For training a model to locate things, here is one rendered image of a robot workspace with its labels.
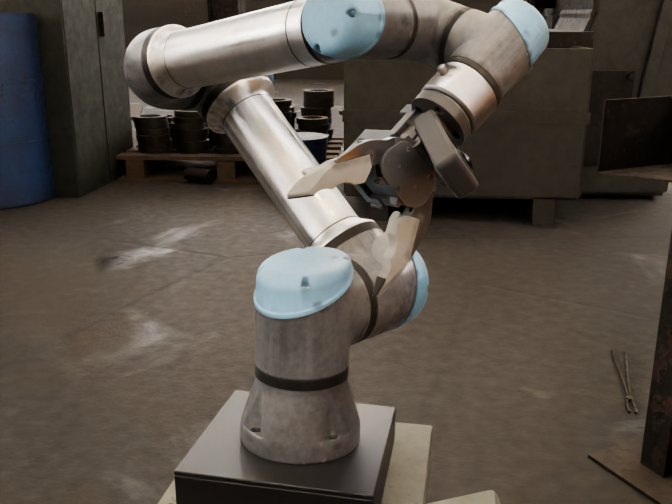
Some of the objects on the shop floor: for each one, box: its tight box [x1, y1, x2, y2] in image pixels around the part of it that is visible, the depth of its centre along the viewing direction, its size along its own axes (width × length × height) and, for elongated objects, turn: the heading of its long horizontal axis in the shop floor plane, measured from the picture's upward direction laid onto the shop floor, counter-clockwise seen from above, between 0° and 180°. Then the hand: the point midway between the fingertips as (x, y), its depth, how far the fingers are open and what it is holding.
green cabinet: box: [0, 0, 133, 198], centre depth 394 cm, size 48×70×150 cm
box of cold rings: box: [342, 45, 595, 224], centre depth 362 cm, size 103×83×79 cm
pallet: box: [116, 89, 344, 184], centre depth 446 cm, size 120×81×44 cm
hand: (336, 252), depth 76 cm, fingers open, 14 cm apart
